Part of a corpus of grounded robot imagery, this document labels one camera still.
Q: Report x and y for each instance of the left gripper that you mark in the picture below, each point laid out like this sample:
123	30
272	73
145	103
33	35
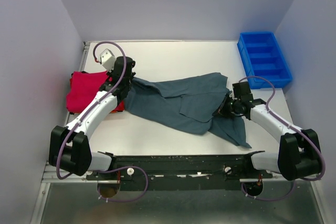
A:
132	76

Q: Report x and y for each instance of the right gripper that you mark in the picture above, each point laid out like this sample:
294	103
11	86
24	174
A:
222	110

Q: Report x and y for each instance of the grey-blue t shirt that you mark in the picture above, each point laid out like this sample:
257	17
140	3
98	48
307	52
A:
189	105

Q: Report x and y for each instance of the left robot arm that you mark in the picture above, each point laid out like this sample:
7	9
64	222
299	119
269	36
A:
69	145

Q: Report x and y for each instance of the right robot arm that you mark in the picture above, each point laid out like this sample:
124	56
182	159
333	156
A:
298	156

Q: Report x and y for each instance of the magenta folded t shirt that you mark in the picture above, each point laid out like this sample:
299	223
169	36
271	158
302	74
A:
83	89

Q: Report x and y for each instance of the blue plastic bin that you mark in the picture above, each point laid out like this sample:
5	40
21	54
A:
262	58

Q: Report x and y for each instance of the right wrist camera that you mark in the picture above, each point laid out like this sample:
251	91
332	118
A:
242	91

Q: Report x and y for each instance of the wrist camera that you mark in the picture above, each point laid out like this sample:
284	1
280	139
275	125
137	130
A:
242	91
107	59

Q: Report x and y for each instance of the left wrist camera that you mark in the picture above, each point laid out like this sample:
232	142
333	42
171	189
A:
107	59

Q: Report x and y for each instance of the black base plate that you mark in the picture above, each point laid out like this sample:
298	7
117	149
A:
181	172

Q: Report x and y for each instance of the aluminium frame rail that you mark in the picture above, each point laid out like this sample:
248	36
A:
46	182

